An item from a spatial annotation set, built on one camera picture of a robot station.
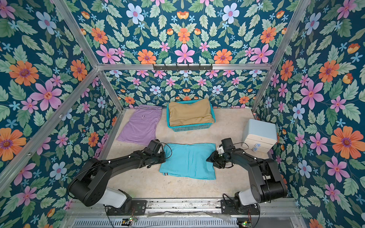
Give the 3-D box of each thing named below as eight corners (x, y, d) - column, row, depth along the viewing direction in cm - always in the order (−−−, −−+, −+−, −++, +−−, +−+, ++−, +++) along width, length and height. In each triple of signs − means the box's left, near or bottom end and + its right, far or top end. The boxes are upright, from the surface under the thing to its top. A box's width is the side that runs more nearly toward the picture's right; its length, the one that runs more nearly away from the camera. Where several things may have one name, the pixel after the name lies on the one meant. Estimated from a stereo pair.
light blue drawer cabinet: (240, 149, 98) (247, 136, 86) (242, 131, 108) (249, 118, 95) (266, 156, 95) (278, 144, 83) (266, 137, 105) (276, 123, 92)
